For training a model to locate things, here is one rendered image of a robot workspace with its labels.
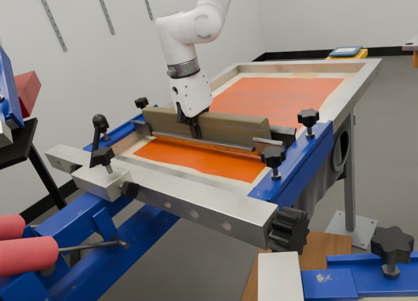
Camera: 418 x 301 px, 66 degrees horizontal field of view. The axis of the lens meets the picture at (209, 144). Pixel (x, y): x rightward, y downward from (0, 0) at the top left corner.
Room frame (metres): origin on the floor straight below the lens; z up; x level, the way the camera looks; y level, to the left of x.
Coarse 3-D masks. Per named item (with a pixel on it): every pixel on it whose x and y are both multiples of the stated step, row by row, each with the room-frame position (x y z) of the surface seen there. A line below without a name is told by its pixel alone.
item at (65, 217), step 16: (64, 208) 0.52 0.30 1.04; (80, 208) 0.50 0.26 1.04; (96, 208) 0.50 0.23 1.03; (112, 208) 0.52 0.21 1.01; (48, 224) 0.48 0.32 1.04; (64, 224) 0.47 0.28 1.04; (80, 224) 0.48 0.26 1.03; (64, 240) 0.45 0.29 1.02; (80, 240) 0.47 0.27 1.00; (64, 256) 0.44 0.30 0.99
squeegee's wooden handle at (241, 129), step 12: (144, 108) 0.90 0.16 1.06; (156, 108) 0.88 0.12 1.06; (168, 108) 0.85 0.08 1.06; (156, 120) 0.87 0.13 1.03; (168, 120) 0.83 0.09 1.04; (204, 120) 0.73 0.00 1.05; (216, 120) 0.71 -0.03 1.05; (228, 120) 0.68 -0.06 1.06; (240, 120) 0.66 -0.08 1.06; (252, 120) 0.64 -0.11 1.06; (264, 120) 0.63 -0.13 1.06; (180, 132) 0.80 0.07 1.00; (204, 132) 0.74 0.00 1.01; (216, 132) 0.71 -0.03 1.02; (228, 132) 0.69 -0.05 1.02; (240, 132) 0.66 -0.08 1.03; (252, 132) 0.64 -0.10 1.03; (264, 132) 0.62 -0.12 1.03; (252, 144) 0.64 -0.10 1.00
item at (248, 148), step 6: (156, 132) 0.86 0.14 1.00; (162, 132) 0.85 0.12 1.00; (168, 132) 0.84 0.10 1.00; (174, 138) 0.81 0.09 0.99; (180, 138) 0.79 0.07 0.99; (186, 138) 0.77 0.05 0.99; (192, 138) 0.76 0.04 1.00; (204, 138) 0.75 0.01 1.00; (210, 144) 0.72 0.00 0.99; (216, 144) 0.70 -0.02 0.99; (222, 144) 0.69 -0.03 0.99; (228, 144) 0.68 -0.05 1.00; (234, 144) 0.67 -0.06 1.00; (240, 144) 0.66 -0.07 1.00; (240, 150) 0.65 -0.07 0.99; (246, 150) 0.64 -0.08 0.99; (252, 150) 0.63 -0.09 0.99
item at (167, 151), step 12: (240, 84) 1.20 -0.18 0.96; (252, 84) 1.17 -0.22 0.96; (264, 84) 1.13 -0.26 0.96; (276, 84) 1.10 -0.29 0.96; (216, 96) 1.13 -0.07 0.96; (156, 144) 0.87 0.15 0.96; (168, 144) 0.85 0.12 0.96; (180, 144) 0.83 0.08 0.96; (192, 144) 0.81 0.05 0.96; (144, 156) 0.81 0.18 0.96; (156, 156) 0.79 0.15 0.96; (168, 156) 0.78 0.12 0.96; (180, 156) 0.76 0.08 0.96; (192, 156) 0.74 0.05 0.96
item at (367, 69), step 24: (240, 72) 1.34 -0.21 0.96; (264, 72) 1.26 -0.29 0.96; (288, 72) 1.19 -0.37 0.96; (312, 72) 1.12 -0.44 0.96; (336, 72) 1.06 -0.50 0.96; (360, 72) 0.92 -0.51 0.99; (360, 96) 0.82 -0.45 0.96; (336, 120) 0.68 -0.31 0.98; (120, 144) 0.88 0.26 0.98; (168, 168) 0.65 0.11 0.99; (240, 192) 0.49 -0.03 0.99
